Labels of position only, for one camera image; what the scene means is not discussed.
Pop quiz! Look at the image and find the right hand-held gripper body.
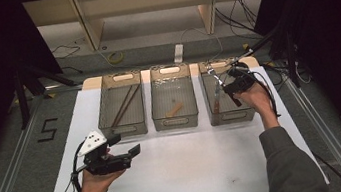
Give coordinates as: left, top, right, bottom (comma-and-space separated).
223, 49, 261, 94

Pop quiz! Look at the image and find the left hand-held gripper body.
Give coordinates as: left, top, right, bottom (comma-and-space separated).
73, 125, 135, 179

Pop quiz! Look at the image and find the wooden-handled steel knife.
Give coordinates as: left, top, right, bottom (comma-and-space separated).
206, 61, 243, 111

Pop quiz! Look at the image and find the wooden-handled steel fork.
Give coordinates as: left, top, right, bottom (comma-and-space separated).
208, 83, 226, 116

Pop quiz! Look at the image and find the grey translucent plastic bin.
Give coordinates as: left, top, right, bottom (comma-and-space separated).
144, 60, 201, 134
90, 69, 151, 141
196, 53, 261, 128

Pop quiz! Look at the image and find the dark brown chopstick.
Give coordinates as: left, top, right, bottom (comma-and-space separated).
110, 83, 147, 128
105, 84, 139, 129

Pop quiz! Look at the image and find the clear spoon with beige handle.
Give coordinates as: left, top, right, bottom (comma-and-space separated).
163, 101, 186, 119

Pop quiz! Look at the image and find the person's right hand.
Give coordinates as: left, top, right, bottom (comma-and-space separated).
233, 80, 279, 124

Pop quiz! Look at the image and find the person's left hand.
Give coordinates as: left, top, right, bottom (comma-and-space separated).
76, 164, 129, 192

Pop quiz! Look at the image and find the black metal stand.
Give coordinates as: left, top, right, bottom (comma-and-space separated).
9, 53, 83, 131
248, 21, 303, 95

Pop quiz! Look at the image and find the white power strip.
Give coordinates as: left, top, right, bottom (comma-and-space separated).
171, 43, 187, 65

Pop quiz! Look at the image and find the yellow tape roll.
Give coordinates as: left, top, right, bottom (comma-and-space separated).
106, 50, 126, 66

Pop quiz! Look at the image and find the light wooden shelf unit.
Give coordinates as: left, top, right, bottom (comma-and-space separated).
22, 0, 278, 61

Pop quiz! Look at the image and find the left hand-held gripper black cable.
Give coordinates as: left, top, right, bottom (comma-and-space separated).
55, 140, 93, 192

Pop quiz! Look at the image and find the hand-held gripper black cable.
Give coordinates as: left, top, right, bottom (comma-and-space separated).
248, 65, 283, 122
55, 140, 93, 192

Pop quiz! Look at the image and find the tangle of floor cables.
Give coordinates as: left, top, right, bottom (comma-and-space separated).
263, 55, 314, 94

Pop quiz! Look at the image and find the right hand-held gripper black cable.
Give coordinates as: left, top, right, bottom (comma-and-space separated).
248, 65, 283, 122

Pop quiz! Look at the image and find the white floor cable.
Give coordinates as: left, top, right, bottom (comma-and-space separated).
95, 41, 143, 76
178, 22, 226, 65

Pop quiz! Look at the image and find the thin black floor cable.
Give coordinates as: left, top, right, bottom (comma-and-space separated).
49, 40, 83, 61

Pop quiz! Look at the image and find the thick black floor cable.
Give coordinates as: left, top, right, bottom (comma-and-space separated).
312, 148, 341, 192

